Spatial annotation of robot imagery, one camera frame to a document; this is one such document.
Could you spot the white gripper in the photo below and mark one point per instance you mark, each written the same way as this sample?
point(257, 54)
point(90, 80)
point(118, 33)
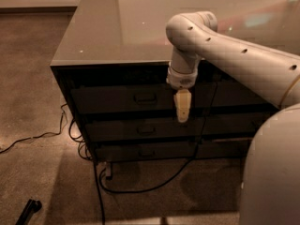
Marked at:
point(181, 79)

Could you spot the drawer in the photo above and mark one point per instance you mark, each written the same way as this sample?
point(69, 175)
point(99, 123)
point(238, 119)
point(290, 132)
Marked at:
point(234, 123)
point(235, 94)
point(123, 99)
point(224, 148)
point(146, 151)
point(107, 131)

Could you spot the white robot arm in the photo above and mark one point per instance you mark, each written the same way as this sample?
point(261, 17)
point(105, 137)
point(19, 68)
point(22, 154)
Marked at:
point(270, 193)

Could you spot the dark cabinet with glossy top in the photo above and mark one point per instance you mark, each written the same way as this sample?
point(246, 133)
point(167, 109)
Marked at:
point(124, 42)

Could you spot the black cylindrical floor object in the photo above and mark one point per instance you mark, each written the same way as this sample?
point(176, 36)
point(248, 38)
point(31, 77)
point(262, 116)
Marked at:
point(29, 210)

